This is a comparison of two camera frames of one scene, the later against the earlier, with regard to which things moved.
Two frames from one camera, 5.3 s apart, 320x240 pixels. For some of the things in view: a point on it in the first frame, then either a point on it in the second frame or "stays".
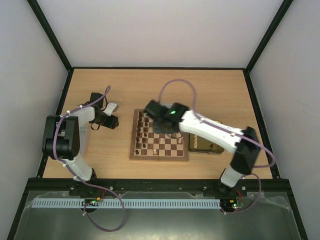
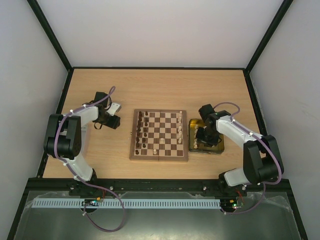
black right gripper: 163,125 → 201,134
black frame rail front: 54,184 stays
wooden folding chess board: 145,144 stays
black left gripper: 111,123 stays
